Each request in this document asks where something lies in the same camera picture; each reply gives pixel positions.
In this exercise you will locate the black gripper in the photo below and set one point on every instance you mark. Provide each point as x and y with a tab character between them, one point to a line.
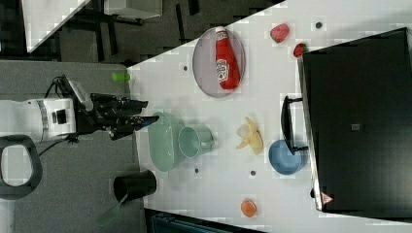
106	116

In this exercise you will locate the peeled yellow banana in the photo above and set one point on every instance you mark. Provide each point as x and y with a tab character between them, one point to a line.
250	136

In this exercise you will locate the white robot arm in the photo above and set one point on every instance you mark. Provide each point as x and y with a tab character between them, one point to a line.
25	124

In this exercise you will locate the green mug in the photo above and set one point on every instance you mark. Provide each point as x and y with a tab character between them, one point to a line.
194	140

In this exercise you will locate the green marker cap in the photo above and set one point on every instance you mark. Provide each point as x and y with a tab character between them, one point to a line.
120	77

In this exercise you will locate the green perforated colander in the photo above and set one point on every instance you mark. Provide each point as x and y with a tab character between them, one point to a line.
163	139

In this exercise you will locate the black cylinder cup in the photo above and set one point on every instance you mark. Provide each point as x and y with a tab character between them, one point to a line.
134	186

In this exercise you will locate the grey round plate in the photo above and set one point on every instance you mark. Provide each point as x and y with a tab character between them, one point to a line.
204	62

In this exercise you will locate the red ketchup bottle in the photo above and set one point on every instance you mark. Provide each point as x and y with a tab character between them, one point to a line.
226	62

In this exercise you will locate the orange fruit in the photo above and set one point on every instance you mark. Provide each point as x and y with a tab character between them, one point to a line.
248	208

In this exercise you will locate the blue bowl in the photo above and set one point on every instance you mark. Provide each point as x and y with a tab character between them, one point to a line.
284	161

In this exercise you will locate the red green strawberry toy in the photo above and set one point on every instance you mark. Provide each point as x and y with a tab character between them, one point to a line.
280	32

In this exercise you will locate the small red tomato toy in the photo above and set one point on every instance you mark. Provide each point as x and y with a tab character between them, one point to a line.
299	50

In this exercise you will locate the black toaster oven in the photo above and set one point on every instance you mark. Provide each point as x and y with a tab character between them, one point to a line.
356	99

